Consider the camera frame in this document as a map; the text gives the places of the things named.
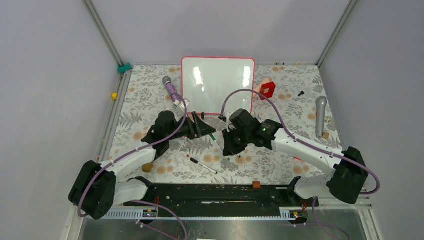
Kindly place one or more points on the purple glitter toy microphone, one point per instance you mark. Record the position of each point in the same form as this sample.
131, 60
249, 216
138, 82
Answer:
172, 91

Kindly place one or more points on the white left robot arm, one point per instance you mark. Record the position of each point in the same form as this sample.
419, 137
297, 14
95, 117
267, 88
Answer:
100, 186

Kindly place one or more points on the red hollow block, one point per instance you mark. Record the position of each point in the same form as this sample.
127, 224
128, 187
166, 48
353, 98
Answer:
267, 90

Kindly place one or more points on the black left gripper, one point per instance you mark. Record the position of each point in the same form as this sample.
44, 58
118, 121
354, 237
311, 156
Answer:
202, 129

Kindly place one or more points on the pink framed whiteboard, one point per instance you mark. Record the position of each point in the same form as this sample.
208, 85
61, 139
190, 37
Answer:
207, 81

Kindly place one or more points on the black capped marker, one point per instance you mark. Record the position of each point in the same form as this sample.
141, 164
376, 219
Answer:
203, 166

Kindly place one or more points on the wooden pestle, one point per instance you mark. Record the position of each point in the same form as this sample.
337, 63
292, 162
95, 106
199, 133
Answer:
147, 168

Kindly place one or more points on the silver toy microphone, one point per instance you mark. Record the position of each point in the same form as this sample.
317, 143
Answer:
321, 103

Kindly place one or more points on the green capped marker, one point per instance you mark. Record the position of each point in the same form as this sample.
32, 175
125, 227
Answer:
219, 147

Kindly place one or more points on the pink peach object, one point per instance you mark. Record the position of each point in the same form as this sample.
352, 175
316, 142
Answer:
265, 80

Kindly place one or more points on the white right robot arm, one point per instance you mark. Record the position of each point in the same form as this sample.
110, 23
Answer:
343, 174

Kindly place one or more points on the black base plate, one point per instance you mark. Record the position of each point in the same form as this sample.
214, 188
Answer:
221, 201

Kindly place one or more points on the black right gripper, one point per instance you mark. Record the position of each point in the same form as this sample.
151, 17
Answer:
230, 148

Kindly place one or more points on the small wooden cube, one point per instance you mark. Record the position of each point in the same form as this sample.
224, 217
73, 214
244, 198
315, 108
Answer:
326, 135

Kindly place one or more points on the floral patterned mat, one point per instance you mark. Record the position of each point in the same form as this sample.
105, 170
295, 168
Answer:
144, 97

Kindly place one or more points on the brown small cube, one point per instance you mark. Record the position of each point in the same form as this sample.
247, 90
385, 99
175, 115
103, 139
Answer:
256, 184

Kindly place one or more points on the teal corner clamp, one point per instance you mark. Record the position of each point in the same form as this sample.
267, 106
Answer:
124, 68

